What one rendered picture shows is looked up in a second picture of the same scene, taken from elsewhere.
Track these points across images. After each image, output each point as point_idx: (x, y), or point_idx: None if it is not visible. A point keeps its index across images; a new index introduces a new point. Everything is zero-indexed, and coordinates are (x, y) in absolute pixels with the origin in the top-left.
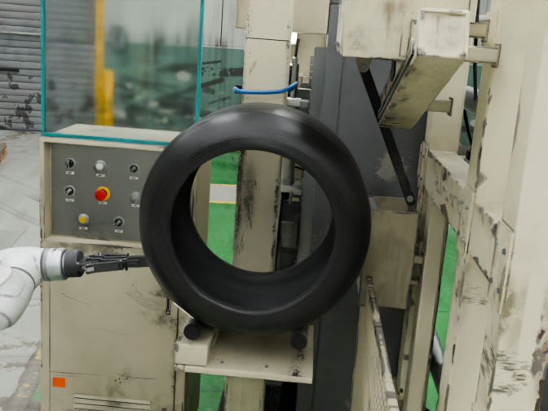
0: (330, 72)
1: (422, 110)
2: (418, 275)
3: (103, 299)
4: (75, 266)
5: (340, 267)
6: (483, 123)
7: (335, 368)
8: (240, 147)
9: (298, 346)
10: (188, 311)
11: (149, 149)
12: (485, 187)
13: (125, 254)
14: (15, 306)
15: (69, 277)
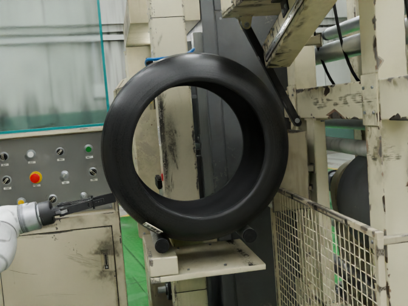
0: (208, 47)
1: (308, 37)
2: None
3: (50, 267)
4: (50, 212)
5: (274, 165)
6: (373, 19)
7: (250, 282)
8: (183, 80)
9: (250, 240)
10: (156, 227)
11: (72, 132)
12: (384, 68)
13: (88, 197)
14: (9, 248)
15: (44, 225)
